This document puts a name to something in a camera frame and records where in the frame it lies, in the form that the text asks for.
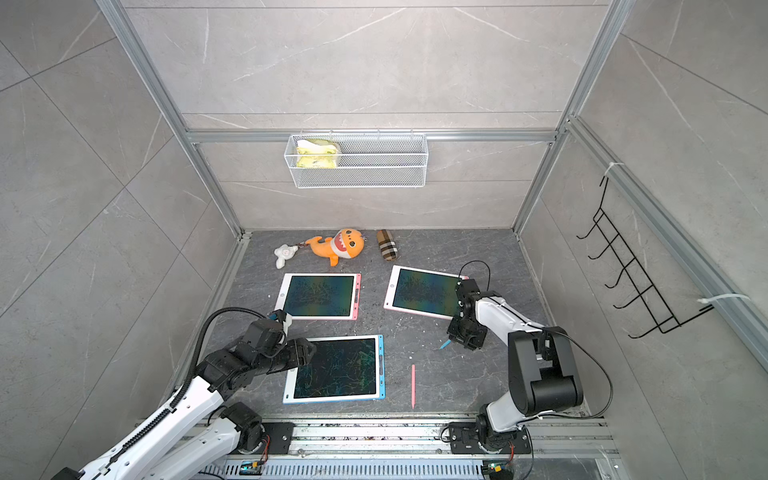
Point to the white wire mesh basket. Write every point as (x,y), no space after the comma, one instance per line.
(367,160)

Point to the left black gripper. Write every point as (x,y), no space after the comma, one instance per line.
(299,352)

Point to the yellow white cloth in basket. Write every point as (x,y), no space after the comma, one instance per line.
(317,154)

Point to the orange shark plush toy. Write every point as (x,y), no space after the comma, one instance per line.
(345,244)

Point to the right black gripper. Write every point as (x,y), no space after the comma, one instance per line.
(454,334)

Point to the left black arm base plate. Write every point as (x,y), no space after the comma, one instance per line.
(273,437)

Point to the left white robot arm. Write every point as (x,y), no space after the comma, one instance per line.
(197,425)

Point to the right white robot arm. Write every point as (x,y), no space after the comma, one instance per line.
(543,376)

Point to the right pink framed writing tablet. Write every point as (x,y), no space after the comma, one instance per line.
(422,292)

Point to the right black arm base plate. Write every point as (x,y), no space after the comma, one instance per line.
(472,438)

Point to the long pink stylus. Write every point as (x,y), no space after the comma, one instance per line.
(413,386)

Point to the black wire hook rack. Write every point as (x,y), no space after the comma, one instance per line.
(632,272)

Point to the blue framed writing tablet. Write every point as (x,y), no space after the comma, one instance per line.
(344,368)

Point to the left pink framed writing tablet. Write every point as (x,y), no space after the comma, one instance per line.
(320,296)

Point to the white small plush toy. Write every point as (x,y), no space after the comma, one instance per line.
(284,253)

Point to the pink framed writing tablet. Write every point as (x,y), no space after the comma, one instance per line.
(422,292)
(320,296)

